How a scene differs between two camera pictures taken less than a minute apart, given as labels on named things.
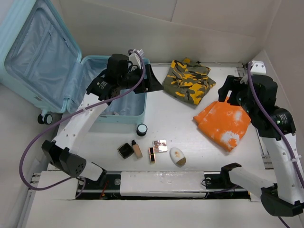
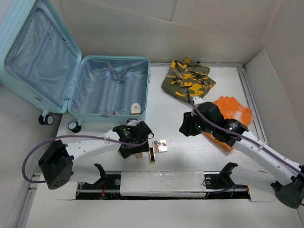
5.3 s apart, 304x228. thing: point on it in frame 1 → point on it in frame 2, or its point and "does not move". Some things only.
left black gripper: x=149 y=84 → x=140 y=148
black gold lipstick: x=152 y=155 does not move
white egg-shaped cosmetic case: x=177 y=157 → x=136 y=109
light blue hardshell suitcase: x=42 y=67 does not move
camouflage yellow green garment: x=188 y=80 does not move
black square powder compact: x=125 y=150 does not move
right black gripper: x=232 y=82 → x=186 y=127
